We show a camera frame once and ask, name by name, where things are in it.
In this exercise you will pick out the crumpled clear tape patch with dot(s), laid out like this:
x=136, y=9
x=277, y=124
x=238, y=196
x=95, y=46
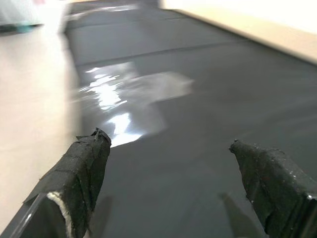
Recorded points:
x=123, y=99

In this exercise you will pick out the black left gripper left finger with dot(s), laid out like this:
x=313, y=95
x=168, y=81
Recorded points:
x=74, y=186

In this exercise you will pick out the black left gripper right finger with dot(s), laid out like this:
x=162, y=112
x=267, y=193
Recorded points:
x=272, y=186

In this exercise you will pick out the white appliance cabinet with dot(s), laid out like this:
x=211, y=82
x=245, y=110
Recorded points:
x=22, y=11

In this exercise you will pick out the clear tape strip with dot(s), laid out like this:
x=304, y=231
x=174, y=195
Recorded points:
x=94, y=12

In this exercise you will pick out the teal head floor mop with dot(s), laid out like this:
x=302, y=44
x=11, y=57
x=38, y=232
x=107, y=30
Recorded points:
x=22, y=28

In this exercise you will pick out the black tablecloth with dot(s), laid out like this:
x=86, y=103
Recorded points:
x=198, y=124

